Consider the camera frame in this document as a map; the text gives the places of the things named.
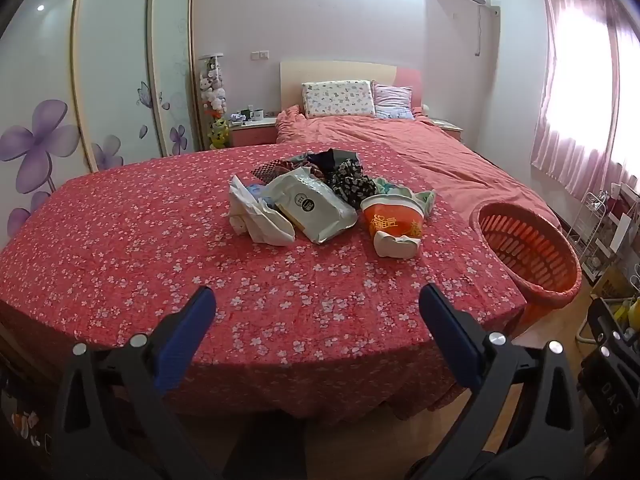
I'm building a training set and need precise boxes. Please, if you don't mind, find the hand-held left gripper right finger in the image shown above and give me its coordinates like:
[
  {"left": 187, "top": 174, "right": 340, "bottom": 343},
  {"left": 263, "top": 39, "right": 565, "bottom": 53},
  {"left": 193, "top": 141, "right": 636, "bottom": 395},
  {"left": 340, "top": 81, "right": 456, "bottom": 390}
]
[{"left": 405, "top": 284, "right": 586, "bottom": 480}]

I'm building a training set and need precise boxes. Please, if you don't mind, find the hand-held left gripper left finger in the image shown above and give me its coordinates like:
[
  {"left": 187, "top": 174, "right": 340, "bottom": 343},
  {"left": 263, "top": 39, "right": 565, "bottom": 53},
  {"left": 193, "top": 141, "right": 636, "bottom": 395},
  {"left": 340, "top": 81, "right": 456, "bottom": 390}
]
[{"left": 47, "top": 286, "right": 221, "bottom": 480}]

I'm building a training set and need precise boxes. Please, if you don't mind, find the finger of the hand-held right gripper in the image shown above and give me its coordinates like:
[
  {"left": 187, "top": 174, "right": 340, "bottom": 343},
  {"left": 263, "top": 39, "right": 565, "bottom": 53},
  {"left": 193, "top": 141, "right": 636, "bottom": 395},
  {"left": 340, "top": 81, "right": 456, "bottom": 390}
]
[{"left": 587, "top": 298, "right": 633, "bottom": 356}]

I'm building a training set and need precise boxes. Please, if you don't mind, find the orange plastic laundry basket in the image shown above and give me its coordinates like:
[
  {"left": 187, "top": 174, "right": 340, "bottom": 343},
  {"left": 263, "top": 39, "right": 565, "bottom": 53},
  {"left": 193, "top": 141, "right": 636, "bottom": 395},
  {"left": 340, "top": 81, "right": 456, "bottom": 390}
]
[{"left": 470, "top": 202, "right": 584, "bottom": 333}]

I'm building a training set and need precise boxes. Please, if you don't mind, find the orange instant noodle cup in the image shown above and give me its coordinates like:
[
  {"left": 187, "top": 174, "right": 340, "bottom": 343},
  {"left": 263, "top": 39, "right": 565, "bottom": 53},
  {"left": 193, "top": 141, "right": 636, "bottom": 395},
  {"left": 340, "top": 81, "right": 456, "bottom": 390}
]
[{"left": 360, "top": 194, "right": 426, "bottom": 260}]

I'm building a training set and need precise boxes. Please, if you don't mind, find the pale green sock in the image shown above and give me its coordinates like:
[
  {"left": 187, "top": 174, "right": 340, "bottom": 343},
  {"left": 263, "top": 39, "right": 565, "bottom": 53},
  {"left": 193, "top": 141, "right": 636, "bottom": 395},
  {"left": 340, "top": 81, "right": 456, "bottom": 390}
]
[{"left": 372, "top": 177, "right": 437, "bottom": 222}]

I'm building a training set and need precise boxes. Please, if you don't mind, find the white paper bag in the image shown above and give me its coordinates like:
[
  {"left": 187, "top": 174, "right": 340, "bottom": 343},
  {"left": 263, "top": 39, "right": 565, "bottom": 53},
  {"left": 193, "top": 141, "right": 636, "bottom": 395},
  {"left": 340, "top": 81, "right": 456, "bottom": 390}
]
[{"left": 228, "top": 175, "right": 297, "bottom": 247}]

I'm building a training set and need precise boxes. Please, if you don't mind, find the white wipes packet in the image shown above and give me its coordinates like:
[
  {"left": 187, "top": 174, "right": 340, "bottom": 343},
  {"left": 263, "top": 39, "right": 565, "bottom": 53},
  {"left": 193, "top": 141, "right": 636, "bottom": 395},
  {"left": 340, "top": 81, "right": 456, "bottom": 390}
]
[{"left": 263, "top": 166, "right": 360, "bottom": 245}]

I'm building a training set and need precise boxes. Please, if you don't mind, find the black floral cloth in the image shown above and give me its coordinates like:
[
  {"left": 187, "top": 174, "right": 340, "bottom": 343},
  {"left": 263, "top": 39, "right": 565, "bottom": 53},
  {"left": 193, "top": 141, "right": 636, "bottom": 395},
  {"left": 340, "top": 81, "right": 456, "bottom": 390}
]
[{"left": 327, "top": 159, "right": 378, "bottom": 210}]

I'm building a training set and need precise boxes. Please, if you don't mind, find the black mesh mat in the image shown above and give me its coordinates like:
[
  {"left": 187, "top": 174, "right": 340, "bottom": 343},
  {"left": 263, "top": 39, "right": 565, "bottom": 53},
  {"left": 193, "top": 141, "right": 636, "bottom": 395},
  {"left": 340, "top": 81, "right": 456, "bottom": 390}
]
[{"left": 250, "top": 158, "right": 291, "bottom": 184}]

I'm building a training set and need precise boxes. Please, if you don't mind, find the dark blue grey cloth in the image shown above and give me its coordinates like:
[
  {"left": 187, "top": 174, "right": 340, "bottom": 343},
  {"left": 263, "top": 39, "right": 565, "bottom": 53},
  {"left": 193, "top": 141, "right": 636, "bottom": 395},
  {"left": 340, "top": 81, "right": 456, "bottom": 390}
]
[{"left": 305, "top": 148, "right": 361, "bottom": 181}]

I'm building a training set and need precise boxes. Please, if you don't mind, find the brown cardboard box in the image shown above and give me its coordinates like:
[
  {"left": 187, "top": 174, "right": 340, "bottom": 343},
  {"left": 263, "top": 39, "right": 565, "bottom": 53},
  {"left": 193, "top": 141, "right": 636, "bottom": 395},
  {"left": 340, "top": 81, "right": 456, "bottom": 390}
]
[{"left": 591, "top": 263, "right": 632, "bottom": 302}]

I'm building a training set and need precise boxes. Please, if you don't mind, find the red floral blanket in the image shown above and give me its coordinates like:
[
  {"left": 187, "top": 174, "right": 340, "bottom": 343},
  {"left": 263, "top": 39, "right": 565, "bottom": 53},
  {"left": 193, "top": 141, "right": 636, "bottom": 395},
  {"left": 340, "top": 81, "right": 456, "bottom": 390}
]
[{"left": 0, "top": 141, "right": 529, "bottom": 418}]

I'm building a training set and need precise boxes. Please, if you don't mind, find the yellow green plush toy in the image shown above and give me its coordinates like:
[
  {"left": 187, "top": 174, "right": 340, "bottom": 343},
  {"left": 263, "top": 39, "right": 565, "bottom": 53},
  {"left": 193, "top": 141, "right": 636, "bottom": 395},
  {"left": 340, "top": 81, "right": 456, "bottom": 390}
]
[{"left": 209, "top": 119, "right": 232, "bottom": 150}]

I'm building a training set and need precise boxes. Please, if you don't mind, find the pink white nightstand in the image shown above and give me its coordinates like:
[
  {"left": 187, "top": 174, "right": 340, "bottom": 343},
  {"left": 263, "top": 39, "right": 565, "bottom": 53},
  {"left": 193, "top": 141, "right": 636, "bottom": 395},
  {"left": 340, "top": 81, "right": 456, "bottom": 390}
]
[
  {"left": 429, "top": 118, "right": 465, "bottom": 144},
  {"left": 229, "top": 117, "right": 279, "bottom": 147}
]

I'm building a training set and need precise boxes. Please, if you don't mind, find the pink curtain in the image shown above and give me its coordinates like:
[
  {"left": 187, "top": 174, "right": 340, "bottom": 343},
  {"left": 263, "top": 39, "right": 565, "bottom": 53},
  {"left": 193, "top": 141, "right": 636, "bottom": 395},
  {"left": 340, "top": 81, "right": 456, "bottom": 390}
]
[{"left": 530, "top": 0, "right": 640, "bottom": 202}]

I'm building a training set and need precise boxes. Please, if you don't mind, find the pink striped pillow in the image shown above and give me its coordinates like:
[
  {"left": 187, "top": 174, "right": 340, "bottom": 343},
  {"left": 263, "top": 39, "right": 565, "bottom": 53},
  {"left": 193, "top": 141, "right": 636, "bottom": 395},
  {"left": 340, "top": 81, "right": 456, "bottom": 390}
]
[{"left": 371, "top": 80, "right": 416, "bottom": 121}]

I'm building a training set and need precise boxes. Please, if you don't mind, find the clear plush toy tube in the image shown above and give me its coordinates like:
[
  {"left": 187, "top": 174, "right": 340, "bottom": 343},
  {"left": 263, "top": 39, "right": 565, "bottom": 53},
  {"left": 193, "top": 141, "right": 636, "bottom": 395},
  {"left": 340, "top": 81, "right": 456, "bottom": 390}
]
[{"left": 199, "top": 54, "right": 232, "bottom": 126}]

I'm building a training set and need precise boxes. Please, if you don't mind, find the white floral pillow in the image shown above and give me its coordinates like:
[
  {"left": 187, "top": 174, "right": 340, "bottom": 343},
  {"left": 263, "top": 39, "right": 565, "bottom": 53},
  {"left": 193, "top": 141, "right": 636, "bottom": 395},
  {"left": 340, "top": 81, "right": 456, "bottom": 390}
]
[{"left": 301, "top": 80, "right": 376, "bottom": 120}]

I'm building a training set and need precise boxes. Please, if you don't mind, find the beige pink headboard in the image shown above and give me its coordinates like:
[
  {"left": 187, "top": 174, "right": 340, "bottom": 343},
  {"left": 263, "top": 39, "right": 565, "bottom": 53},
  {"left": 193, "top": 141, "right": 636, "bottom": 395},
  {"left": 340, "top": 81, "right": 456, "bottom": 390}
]
[{"left": 280, "top": 58, "right": 423, "bottom": 112}]

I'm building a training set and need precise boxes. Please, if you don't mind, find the flower print sliding wardrobe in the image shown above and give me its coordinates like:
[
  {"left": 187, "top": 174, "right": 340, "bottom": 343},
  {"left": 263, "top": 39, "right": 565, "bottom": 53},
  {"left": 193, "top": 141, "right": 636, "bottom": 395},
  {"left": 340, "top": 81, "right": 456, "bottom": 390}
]
[{"left": 0, "top": 0, "right": 201, "bottom": 256}]

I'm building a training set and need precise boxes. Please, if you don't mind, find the white wire cart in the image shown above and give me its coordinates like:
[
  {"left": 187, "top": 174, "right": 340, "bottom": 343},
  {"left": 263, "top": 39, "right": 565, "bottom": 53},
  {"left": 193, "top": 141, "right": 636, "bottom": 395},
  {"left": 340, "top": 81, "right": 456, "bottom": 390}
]
[{"left": 567, "top": 190, "right": 614, "bottom": 282}]

